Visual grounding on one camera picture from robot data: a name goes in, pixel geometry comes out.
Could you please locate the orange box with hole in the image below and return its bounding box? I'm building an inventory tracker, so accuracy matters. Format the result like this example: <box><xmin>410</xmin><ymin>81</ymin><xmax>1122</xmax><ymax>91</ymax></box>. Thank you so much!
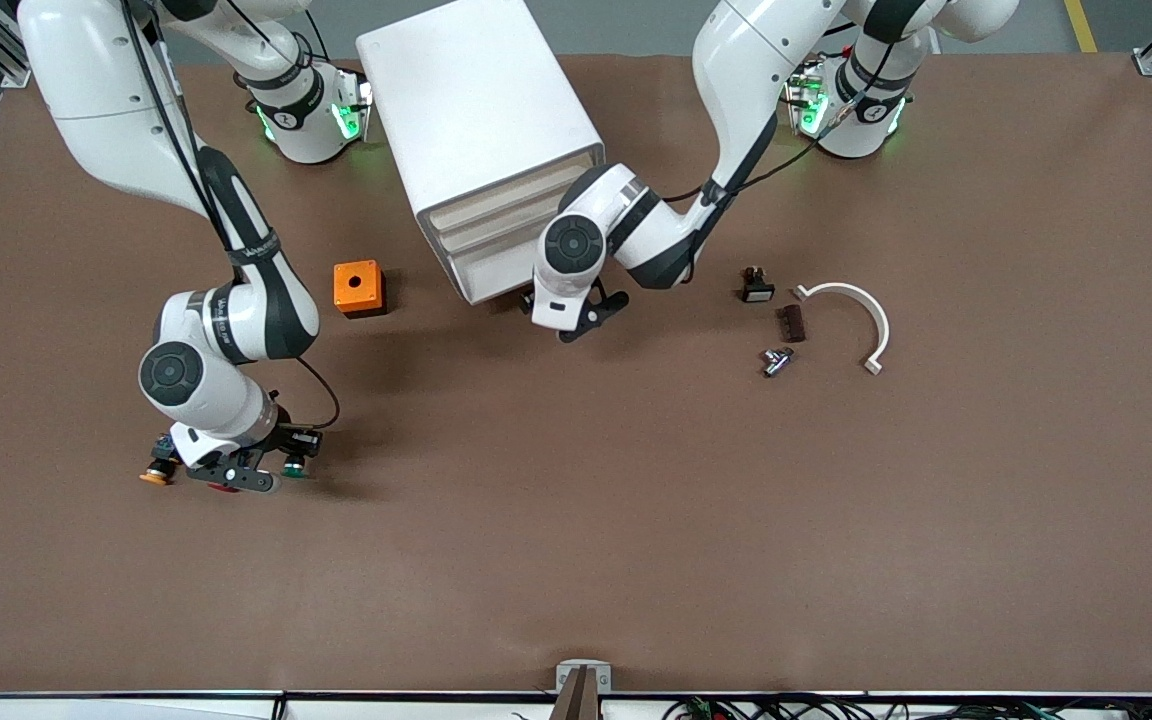
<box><xmin>333</xmin><ymin>260</ymin><xmax>387</xmax><ymax>319</ymax></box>

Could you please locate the grey metal bracket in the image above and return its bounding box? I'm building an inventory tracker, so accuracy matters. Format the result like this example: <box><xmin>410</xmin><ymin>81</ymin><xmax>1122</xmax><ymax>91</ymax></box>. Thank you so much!
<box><xmin>556</xmin><ymin>660</ymin><xmax>613</xmax><ymax>693</ymax></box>

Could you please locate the white half-ring clamp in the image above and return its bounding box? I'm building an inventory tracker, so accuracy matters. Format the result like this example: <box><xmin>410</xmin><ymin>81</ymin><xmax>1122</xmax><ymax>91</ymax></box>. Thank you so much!
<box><xmin>793</xmin><ymin>283</ymin><xmax>890</xmax><ymax>375</ymax></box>

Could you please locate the orange push button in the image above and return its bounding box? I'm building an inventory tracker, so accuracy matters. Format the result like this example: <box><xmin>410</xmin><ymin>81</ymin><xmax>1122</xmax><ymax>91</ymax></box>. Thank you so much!
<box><xmin>139</xmin><ymin>434</ymin><xmax>182</xmax><ymax>487</ymax></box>

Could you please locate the white table edge rail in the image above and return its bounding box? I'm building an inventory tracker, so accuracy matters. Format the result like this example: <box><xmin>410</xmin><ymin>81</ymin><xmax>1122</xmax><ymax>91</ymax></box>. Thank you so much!
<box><xmin>0</xmin><ymin>690</ymin><xmax>1152</xmax><ymax>720</ymax></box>

